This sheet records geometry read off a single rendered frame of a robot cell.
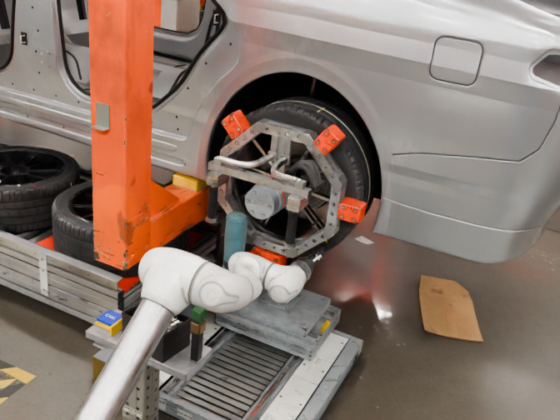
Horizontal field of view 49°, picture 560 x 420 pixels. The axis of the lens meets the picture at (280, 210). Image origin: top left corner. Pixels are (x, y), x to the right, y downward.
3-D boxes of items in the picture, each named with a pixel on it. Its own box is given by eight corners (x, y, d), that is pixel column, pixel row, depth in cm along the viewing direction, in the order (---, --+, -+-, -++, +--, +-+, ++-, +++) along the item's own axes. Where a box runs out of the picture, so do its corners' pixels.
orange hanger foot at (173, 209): (215, 212, 302) (220, 146, 287) (150, 256, 258) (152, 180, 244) (187, 203, 308) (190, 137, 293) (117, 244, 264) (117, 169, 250)
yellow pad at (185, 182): (212, 183, 294) (213, 173, 292) (197, 192, 282) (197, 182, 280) (188, 176, 299) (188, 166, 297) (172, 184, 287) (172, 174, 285)
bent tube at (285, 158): (322, 174, 238) (327, 147, 234) (302, 189, 222) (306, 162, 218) (282, 162, 244) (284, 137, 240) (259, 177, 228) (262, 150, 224)
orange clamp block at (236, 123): (252, 127, 253) (240, 108, 253) (243, 132, 246) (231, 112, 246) (241, 136, 257) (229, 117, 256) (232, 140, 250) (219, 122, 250)
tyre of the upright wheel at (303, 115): (409, 190, 259) (314, 63, 258) (393, 210, 239) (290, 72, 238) (300, 262, 295) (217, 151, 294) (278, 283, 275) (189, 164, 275)
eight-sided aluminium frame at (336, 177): (333, 264, 257) (354, 140, 234) (327, 271, 252) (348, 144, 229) (221, 227, 276) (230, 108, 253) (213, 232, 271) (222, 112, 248)
